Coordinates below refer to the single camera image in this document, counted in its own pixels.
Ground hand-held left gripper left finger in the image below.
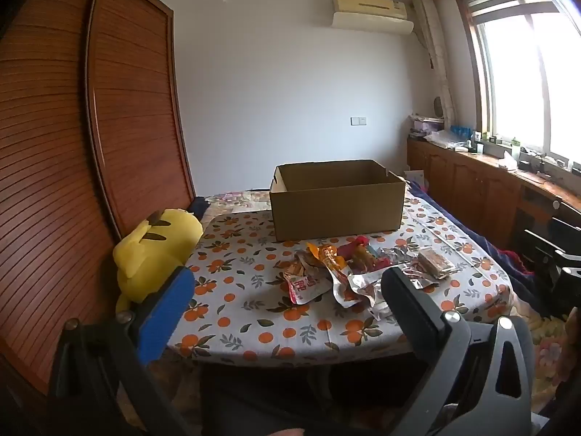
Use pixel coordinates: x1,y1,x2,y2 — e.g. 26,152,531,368
45,267,195,436

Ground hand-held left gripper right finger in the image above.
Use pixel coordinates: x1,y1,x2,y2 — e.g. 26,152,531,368
380,266,533,436

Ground orange snack packet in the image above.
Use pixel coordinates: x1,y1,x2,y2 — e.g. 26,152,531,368
306,242,350,279

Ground white red-print snack packet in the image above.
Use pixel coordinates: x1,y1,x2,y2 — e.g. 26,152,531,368
282,272,333,305

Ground brown cardboard box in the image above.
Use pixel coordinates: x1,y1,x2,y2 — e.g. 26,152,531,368
269,160,407,242

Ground brown cracker packet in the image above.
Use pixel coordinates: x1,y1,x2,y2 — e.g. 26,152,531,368
415,247,457,279

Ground yellow plush toy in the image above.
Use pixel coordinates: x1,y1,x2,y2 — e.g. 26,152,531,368
113,209,204,314

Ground clear wrapped snack packet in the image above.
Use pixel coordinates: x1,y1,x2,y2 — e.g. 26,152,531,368
377,245,423,270

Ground silver foil snack packet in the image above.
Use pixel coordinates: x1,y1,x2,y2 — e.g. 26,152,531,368
333,272,392,310

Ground red colourful snack packet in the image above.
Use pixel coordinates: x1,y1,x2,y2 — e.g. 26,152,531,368
338,235,378,270

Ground small brown snack packet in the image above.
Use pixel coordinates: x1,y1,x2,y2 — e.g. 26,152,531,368
284,250,317,278

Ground long wooden cabinet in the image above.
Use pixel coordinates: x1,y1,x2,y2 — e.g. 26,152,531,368
407,138,581,255

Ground black office chair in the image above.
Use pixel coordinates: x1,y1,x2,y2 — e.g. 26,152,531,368
513,199,581,312

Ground clear plastic bags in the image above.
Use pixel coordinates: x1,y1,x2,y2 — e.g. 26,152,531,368
424,129,468,150

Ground stack of small boxes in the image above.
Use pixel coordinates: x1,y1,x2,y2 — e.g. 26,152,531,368
409,113,446,140

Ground wooden slatted wardrobe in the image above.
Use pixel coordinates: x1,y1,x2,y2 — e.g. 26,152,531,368
0,0,197,403

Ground white patterned curtain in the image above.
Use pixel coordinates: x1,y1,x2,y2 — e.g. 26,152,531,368
412,0,455,129

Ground wooden framed window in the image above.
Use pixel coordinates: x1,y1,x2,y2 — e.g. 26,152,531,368
454,0,581,166

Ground wall air conditioner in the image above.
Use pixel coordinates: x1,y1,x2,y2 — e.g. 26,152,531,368
333,0,415,35

